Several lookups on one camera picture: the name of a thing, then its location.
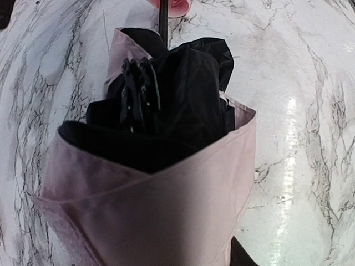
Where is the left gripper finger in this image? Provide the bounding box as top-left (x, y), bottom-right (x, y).
top-left (230, 237), bottom-right (258, 266)

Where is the pink and black umbrella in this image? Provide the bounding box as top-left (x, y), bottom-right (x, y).
top-left (32, 1), bottom-right (256, 265)

